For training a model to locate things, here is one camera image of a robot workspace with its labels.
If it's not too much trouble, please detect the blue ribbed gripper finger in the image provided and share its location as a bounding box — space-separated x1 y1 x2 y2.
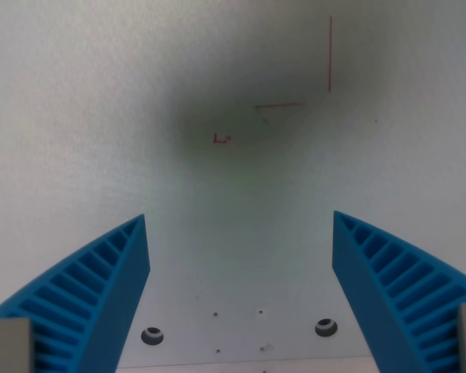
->
332 211 466 373
0 214 151 373

